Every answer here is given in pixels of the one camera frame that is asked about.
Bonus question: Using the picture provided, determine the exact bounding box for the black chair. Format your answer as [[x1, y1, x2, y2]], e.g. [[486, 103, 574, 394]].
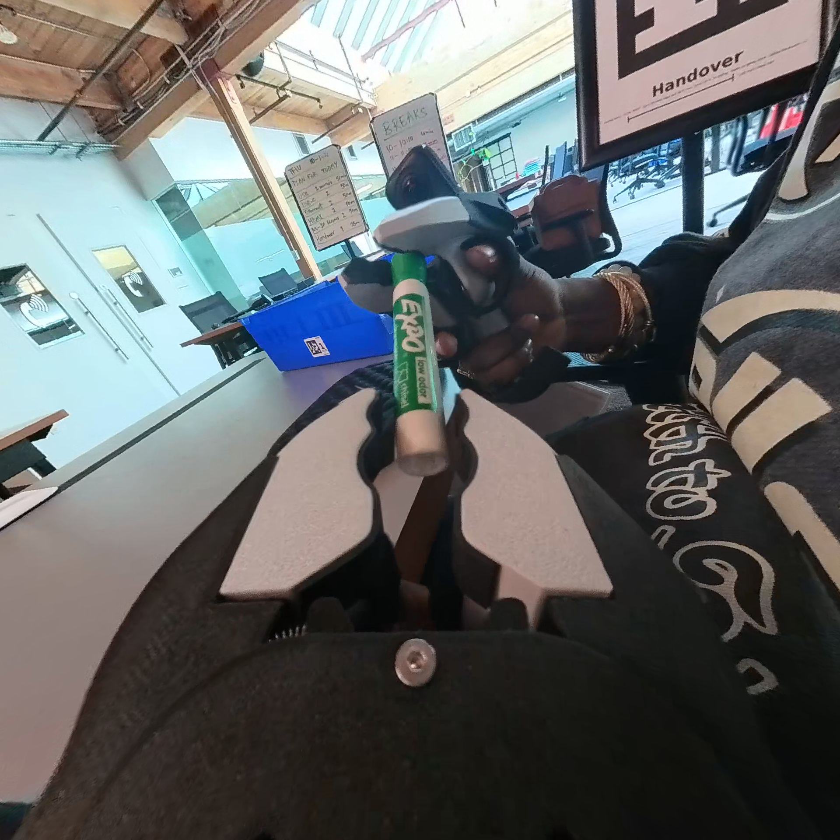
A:
[[179, 292, 261, 371]]

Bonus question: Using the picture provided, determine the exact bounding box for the printed marker sign board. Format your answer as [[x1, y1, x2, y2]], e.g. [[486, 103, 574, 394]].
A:
[[573, 0, 840, 170]]

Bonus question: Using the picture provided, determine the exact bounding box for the blue plastic bin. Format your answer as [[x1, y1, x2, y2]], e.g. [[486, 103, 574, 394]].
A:
[[239, 272, 396, 374]]

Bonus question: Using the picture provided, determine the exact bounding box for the brown leather chair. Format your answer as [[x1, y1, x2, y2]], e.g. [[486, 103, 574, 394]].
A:
[[529, 171, 623, 273]]

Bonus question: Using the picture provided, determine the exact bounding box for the green white marker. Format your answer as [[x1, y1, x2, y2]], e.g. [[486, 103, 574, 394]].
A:
[[389, 252, 452, 477]]

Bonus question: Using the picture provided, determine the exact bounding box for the wooden support post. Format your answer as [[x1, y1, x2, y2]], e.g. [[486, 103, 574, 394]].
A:
[[195, 59, 324, 284]]

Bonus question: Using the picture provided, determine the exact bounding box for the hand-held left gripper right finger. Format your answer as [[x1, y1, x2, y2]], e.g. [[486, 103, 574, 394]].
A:
[[451, 388, 615, 624]]

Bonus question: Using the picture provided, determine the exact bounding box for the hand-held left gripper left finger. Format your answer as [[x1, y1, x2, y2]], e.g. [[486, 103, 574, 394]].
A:
[[220, 388, 397, 607]]

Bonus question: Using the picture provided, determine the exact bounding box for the person's right forearm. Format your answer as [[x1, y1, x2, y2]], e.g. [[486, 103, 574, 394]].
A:
[[617, 230, 739, 405]]

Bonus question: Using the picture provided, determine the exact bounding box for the written whiteboard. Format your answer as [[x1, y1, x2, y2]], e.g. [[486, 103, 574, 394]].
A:
[[369, 92, 455, 179], [284, 145, 372, 254]]

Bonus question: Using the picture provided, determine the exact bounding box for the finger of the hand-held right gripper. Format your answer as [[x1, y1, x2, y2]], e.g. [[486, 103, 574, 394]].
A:
[[338, 256, 395, 317]]

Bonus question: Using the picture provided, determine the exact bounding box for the person's right hand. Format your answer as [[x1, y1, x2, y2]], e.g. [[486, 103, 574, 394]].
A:
[[434, 243, 618, 391]]

